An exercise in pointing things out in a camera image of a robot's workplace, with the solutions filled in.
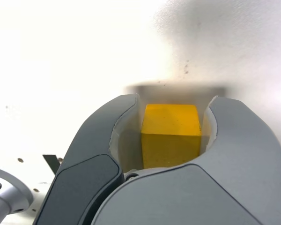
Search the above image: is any yellow cube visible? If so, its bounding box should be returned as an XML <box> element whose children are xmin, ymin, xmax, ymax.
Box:
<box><xmin>140</xmin><ymin>104</ymin><xmax>203</xmax><ymax>169</ymax></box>

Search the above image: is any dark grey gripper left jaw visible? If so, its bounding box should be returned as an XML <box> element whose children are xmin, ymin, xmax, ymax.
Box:
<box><xmin>35</xmin><ymin>93</ymin><xmax>141</xmax><ymax>225</ymax></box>

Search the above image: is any black tape strip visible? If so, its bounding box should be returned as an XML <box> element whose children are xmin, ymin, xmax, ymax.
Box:
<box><xmin>42</xmin><ymin>154</ymin><xmax>63</xmax><ymax>175</ymax></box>

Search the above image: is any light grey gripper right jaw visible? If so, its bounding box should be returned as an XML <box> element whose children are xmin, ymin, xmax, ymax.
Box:
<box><xmin>91</xmin><ymin>95</ymin><xmax>281</xmax><ymax>225</ymax></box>

